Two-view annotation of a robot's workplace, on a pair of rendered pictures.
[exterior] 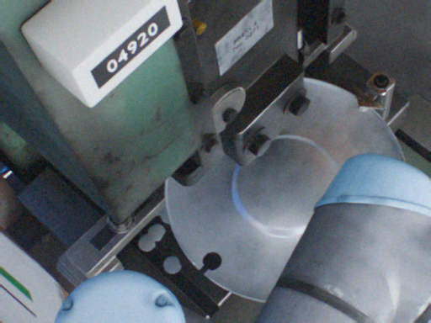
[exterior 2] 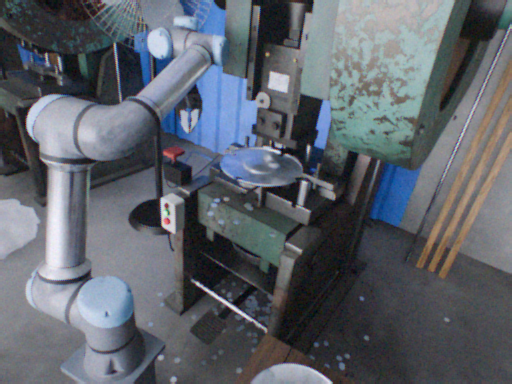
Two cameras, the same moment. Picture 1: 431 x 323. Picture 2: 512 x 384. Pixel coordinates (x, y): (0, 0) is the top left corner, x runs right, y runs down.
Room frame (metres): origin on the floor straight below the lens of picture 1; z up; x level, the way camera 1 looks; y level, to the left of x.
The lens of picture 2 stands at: (0.07, -1.06, 1.32)
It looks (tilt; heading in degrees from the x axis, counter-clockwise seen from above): 30 degrees down; 77
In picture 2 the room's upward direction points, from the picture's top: 6 degrees clockwise
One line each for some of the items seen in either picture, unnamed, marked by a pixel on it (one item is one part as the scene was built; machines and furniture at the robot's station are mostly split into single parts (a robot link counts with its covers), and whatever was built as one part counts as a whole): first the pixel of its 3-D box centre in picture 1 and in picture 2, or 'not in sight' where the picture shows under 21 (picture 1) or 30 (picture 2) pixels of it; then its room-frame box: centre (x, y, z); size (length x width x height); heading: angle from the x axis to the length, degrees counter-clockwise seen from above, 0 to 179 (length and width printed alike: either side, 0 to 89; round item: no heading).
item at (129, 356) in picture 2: not in sight; (113, 342); (-0.10, -0.46, 0.50); 0.15 x 0.15 x 0.10
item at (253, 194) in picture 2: not in sight; (251, 186); (0.32, -0.05, 0.72); 0.25 x 0.14 x 0.14; 43
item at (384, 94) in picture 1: (378, 97); (303, 191); (0.48, -0.14, 0.75); 0.03 x 0.03 x 0.10; 43
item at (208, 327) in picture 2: not in sight; (244, 295); (0.35, -0.02, 0.14); 0.59 x 0.10 x 0.05; 43
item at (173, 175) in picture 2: not in sight; (178, 184); (0.07, 0.14, 0.62); 0.10 x 0.06 x 0.20; 133
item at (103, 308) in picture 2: not in sight; (106, 309); (-0.10, -0.45, 0.62); 0.13 x 0.12 x 0.14; 147
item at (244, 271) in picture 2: not in sight; (267, 250); (0.46, 0.08, 0.31); 0.43 x 0.42 x 0.01; 133
